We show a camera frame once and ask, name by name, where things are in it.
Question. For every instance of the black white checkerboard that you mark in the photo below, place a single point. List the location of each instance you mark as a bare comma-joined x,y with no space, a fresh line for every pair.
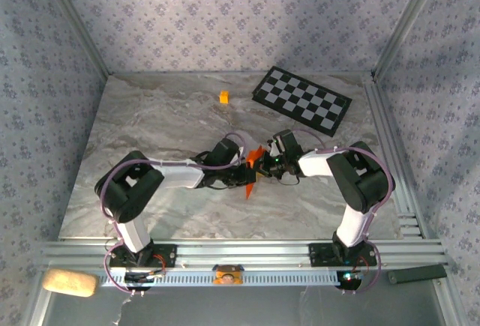
302,99

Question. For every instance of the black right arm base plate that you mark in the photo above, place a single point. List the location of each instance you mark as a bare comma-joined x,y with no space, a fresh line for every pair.
318,255

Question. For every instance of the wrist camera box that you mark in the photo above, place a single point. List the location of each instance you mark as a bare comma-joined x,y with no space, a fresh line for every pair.
240,157
273,150

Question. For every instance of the small orange block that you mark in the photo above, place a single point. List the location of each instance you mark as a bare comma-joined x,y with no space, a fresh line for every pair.
224,97

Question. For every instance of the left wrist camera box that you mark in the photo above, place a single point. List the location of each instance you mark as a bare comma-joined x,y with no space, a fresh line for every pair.
240,157

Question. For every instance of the orange paper sheet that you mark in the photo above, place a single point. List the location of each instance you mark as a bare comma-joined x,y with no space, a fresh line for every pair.
255,153

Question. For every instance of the beige sponge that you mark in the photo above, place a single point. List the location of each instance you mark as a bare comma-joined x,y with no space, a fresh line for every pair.
69,283

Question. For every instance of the black flat bar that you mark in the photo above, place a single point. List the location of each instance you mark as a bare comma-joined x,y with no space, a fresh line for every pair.
416,274

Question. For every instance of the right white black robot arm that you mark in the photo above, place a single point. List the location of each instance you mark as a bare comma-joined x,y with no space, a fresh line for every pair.
315,163

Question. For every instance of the cartoon face sticker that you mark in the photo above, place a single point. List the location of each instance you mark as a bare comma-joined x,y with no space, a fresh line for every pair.
227,275

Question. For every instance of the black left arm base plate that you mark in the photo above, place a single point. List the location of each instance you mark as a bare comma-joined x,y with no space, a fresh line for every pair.
168,256

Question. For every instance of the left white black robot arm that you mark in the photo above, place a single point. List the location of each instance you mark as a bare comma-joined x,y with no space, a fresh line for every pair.
176,174

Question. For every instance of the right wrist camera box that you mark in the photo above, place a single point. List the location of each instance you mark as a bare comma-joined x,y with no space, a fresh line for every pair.
273,150

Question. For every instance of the aluminium frame post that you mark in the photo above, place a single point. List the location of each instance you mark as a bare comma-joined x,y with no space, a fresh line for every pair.
407,22

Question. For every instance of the aluminium side rail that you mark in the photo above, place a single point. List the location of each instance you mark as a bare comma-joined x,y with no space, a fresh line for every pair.
375,101

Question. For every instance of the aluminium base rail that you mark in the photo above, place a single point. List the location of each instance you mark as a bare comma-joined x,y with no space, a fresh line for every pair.
243,253

